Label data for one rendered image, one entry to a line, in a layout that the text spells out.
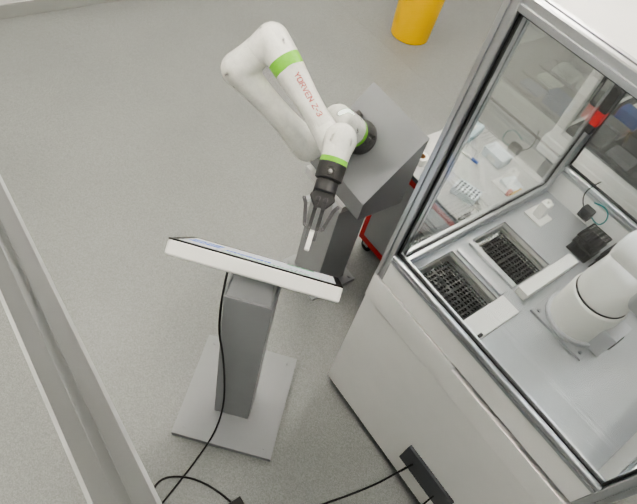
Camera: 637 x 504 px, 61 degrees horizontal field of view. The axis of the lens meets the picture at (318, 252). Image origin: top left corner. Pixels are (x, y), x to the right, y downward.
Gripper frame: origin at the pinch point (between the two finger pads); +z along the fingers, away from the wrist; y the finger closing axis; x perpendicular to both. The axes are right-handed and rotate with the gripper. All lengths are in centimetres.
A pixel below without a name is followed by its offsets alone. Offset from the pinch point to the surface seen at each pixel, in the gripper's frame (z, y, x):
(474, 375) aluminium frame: 25, 62, -5
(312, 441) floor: 84, 26, 75
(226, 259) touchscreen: 13.3, -20.2, -21.7
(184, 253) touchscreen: 15.2, -32.2, -21.9
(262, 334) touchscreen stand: 34.3, -5.8, 5.0
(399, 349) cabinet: 27, 43, 25
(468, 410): 38, 67, 4
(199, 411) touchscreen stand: 84, -27, 69
